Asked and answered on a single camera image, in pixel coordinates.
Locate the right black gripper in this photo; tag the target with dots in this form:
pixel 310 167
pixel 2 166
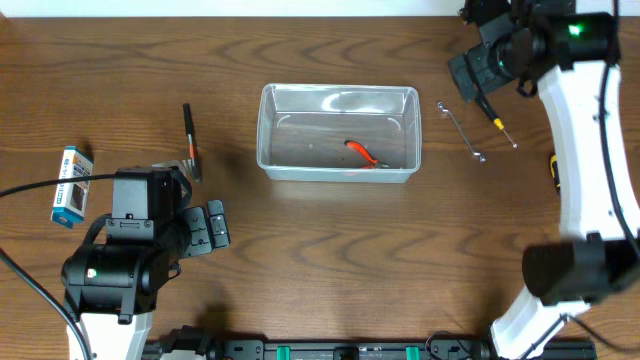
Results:
pixel 472 61

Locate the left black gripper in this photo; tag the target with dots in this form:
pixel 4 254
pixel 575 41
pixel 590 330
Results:
pixel 201 230

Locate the slim black yellow screwdriver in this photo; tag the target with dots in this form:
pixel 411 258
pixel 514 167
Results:
pixel 485 106

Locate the silver offset wrench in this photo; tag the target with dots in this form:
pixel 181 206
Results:
pixel 474 152

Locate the red handled pliers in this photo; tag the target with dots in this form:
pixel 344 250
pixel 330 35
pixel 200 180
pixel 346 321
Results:
pixel 373 163

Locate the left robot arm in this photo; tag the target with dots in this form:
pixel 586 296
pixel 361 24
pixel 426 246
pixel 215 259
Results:
pixel 111 289

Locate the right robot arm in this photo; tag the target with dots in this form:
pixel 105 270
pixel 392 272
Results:
pixel 570 60

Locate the clear plastic container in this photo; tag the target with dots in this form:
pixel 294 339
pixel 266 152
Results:
pixel 301 131

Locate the metal fork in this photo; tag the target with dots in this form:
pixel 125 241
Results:
pixel 184 166

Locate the stubby yellow black screwdriver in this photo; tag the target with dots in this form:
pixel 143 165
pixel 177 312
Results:
pixel 554 172

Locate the black orange pen tool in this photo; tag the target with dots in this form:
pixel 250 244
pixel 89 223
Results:
pixel 194 164

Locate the blue white product box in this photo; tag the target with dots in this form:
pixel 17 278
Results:
pixel 70 199

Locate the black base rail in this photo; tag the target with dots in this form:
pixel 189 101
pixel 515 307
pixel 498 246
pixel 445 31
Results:
pixel 194 343

